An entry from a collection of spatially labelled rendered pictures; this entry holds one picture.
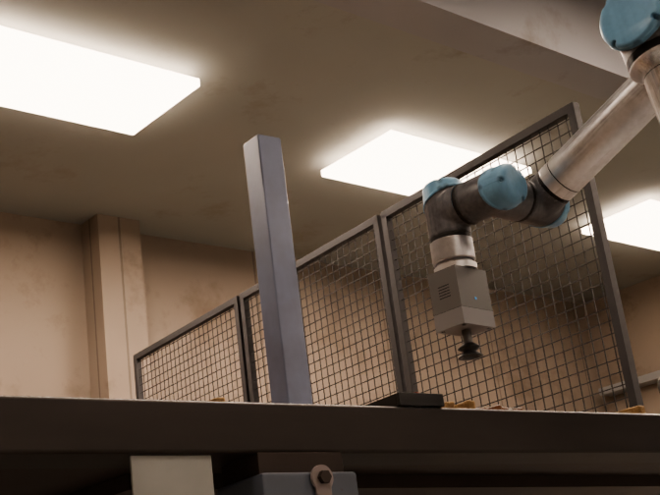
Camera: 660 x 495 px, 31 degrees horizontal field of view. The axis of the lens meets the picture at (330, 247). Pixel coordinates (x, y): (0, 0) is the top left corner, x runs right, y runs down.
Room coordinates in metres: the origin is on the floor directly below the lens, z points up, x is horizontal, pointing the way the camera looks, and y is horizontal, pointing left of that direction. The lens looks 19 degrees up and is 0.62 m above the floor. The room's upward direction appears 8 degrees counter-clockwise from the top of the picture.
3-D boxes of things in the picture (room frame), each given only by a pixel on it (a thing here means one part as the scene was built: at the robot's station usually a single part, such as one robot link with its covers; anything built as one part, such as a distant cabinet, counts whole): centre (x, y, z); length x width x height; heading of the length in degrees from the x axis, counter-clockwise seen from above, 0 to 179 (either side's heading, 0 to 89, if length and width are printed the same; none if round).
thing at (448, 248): (1.95, -0.21, 1.26); 0.08 x 0.08 x 0.05
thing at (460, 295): (1.96, -0.20, 1.18); 0.10 x 0.09 x 0.16; 46
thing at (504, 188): (1.89, -0.29, 1.33); 0.11 x 0.11 x 0.08; 45
